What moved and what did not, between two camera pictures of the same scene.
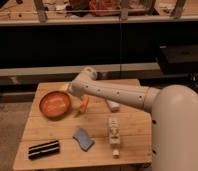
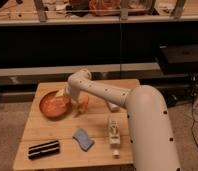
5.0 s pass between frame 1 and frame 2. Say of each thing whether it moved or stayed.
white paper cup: stayed
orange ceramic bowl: stayed
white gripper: moved
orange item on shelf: stayed
